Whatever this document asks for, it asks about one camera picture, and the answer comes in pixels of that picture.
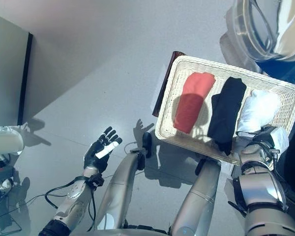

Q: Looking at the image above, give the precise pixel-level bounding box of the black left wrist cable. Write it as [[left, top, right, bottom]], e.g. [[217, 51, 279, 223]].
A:
[[27, 177, 99, 232]]

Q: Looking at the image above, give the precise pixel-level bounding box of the round black washer door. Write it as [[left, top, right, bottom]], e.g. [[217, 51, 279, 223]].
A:
[[220, 0, 295, 62]]

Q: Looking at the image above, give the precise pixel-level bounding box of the silver robot leg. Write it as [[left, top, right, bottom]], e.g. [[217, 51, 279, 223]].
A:
[[95, 132, 153, 231], [171, 158, 222, 236]]

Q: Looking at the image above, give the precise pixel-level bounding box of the thin white floor cable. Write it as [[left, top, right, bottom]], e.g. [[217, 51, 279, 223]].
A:
[[123, 141, 139, 153]]

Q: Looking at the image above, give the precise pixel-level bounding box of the black metal stand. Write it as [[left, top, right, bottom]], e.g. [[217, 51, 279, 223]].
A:
[[0, 154, 23, 234]]

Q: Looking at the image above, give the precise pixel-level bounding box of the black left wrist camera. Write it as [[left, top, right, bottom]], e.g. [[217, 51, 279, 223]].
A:
[[88, 174, 105, 189]]

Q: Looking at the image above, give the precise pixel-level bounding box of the red garment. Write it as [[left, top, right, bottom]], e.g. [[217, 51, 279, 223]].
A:
[[173, 72, 216, 135]]

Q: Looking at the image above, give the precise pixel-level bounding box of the dark brown glossy stool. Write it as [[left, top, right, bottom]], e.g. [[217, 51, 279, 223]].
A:
[[152, 51, 186, 118]]

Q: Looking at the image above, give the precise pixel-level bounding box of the white garment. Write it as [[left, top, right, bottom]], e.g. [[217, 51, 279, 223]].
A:
[[237, 89, 282, 138]]

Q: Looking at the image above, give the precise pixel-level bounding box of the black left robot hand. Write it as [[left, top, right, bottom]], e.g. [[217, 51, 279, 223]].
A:
[[83, 126, 123, 174]]

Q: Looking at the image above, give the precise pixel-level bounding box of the silver right robot leg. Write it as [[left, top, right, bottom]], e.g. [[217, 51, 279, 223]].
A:
[[171, 158, 222, 236]]

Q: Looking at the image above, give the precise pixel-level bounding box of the black garment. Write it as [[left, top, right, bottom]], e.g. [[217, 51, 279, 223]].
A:
[[207, 77, 247, 156]]

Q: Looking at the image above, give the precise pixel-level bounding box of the silver left robot leg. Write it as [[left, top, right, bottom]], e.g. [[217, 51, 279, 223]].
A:
[[95, 132, 153, 231]]

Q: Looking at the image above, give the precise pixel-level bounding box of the white wicker basket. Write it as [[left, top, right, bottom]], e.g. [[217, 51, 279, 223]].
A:
[[154, 55, 295, 164]]

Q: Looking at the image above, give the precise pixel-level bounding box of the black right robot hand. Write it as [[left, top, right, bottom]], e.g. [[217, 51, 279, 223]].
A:
[[252, 126, 290, 151]]

